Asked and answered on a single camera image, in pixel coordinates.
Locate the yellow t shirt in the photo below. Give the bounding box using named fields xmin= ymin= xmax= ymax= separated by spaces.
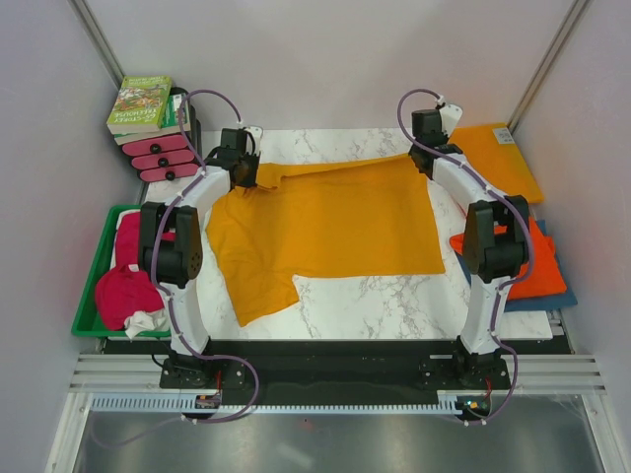
xmin=206 ymin=155 xmax=445 ymax=326

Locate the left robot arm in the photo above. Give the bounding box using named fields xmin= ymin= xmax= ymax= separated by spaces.
xmin=138 ymin=126 xmax=263 ymax=387

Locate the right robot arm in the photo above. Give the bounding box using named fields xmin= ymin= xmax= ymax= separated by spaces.
xmin=405 ymin=104 xmax=535 ymax=388

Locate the pink and black drawer unit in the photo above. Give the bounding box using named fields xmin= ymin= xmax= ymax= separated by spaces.
xmin=118 ymin=87 xmax=202 ymax=182

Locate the orange plastic folder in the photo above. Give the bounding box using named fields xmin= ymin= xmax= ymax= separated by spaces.
xmin=450 ymin=123 xmax=544 ymax=204

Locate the green illustrated book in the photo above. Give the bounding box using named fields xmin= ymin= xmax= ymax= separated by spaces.
xmin=106 ymin=76 xmax=172 ymax=135

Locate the magenta t shirt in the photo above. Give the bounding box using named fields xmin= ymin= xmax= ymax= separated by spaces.
xmin=95 ymin=209 xmax=167 ymax=334

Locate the white t shirt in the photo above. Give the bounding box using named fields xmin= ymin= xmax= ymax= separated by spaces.
xmin=124 ymin=309 xmax=170 ymax=340

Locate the folded orange t shirt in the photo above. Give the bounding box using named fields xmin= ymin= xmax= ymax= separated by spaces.
xmin=448 ymin=216 xmax=568 ymax=302

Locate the green plastic tray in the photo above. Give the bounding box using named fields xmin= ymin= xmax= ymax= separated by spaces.
xmin=71 ymin=205 xmax=170 ymax=339

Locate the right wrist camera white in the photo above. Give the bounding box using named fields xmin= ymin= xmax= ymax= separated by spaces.
xmin=436 ymin=101 xmax=463 ymax=138

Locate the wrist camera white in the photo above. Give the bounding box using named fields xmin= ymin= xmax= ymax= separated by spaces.
xmin=436 ymin=101 xmax=463 ymax=138
xmin=243 ymin=126 xmax=263 ymax=155

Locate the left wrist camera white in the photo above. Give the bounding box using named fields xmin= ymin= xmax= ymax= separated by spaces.
xmin=243 ymin=126 xmax=263 ymax=155

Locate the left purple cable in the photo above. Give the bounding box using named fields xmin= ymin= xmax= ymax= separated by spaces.
xmin=89 ymin=87 xmax=263 ymax=448

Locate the purple cable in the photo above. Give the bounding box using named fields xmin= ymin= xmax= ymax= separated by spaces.
xmin=396 ymin=88 xmax=536 ymax=428
xmin=89 ymin=87 xmax=263 ymax=448

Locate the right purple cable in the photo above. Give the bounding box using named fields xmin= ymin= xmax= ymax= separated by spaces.
xmin=396 ymin=88 xmax=536 ymax=428

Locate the right aluminium corner post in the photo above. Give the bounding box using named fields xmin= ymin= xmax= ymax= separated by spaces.
xmin=507 ymin=0 xmax=593 ymax=134

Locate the aluminium corner post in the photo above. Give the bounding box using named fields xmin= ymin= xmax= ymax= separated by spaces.
xmin=507 ymin=0 xmax=593 ymax=134
xmin=68 ymin=0 xmax=124 ymax=86

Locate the left aluminium corner post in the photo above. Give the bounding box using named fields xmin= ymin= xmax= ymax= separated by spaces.
xmin=68 ymin=0 xmax=124 ymax=86

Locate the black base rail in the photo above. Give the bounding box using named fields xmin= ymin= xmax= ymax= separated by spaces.
xmin=103 ymin=338 xmax=575 ymax=408

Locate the white slotted cable duct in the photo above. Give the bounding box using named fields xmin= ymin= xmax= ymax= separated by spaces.
xmin=91 ymin=393 xmax=491 ymax=415

